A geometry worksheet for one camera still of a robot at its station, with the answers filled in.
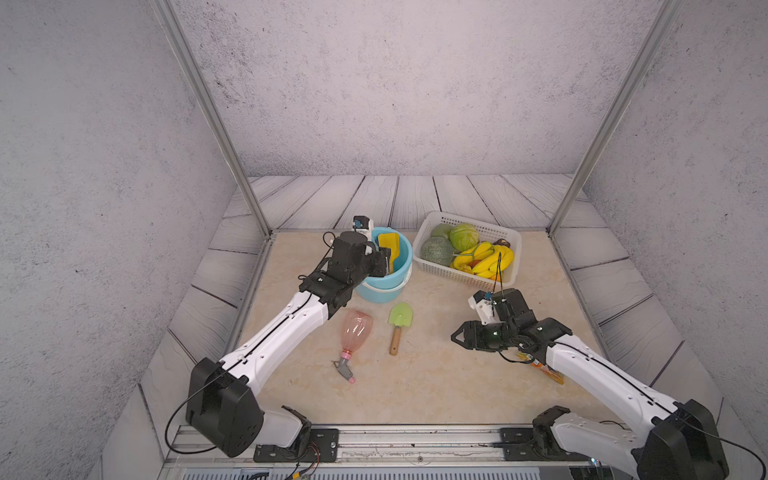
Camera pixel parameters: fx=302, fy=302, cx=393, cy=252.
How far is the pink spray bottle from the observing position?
0.86 m

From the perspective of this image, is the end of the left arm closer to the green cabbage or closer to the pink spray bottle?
the pink spray bottle

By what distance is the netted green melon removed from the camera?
1.01 m
